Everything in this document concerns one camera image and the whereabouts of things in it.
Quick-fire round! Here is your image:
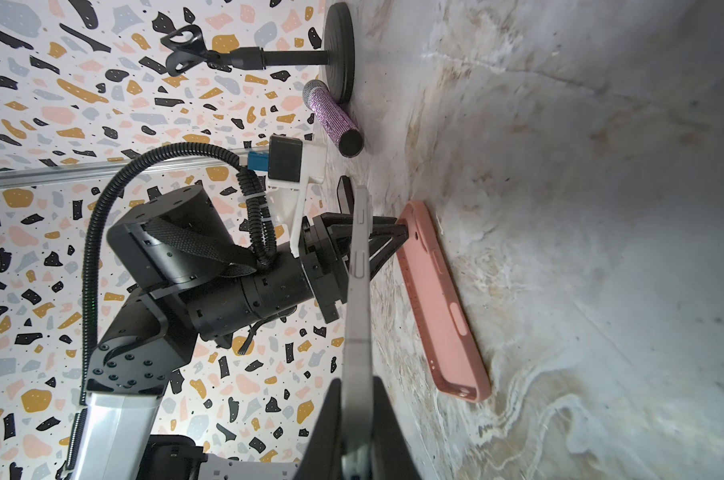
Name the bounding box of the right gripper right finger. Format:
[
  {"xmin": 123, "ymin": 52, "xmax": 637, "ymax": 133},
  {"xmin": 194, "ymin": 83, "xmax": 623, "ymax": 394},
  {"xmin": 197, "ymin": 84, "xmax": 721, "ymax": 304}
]
[{"xmin": 371, "ymin": 377, "xmax": 421, "ymax": 480}]

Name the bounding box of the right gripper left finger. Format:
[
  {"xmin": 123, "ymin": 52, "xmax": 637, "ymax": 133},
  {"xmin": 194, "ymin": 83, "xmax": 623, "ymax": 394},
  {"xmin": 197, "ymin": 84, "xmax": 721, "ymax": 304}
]
[{"xmin": 294, "ymin": 379, "xmax": 343, "ymax": 480}]

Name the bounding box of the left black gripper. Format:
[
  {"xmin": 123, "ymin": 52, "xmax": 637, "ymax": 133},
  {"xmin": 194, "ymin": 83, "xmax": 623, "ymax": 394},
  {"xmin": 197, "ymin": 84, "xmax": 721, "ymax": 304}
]
[{"xmin": 299, "ymin": 213, "xmax": 409, "ymax": 323}]

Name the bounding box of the black phone case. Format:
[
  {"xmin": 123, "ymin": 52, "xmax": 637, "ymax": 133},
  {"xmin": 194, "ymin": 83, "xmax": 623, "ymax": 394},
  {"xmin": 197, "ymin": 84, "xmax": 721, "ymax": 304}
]
[{"xmin": 336, "ymin": 175, "xmax": 375, "ymax": 480}]

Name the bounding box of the pink phone case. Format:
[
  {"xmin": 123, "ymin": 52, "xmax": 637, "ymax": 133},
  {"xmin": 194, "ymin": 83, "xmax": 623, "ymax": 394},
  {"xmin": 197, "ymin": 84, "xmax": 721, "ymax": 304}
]
[{"xmin": 397, "ymin": 200, "xmax": 492, "ymax": 403}]

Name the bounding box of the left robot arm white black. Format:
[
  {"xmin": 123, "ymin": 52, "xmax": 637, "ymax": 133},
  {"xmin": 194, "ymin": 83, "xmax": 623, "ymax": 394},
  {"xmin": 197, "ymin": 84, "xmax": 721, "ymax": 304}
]
[{"xmin": 65, "ymin": 182, "xmax": 418, "ymax": 479}]

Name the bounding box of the black phone stand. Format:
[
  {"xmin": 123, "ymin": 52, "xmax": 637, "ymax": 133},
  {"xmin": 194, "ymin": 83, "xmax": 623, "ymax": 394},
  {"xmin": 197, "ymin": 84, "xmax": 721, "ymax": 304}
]
[{"xmin": 161, "ymin": 2, "xmax": 356, "ymax": 105}]

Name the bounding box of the purple glitter tube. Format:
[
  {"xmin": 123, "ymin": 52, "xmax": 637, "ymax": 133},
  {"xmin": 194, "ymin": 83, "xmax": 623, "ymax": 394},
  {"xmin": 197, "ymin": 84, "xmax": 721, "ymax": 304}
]
[{"xmin": 303, "ymin": 79, "xmax": 364, "ymax": 158}]

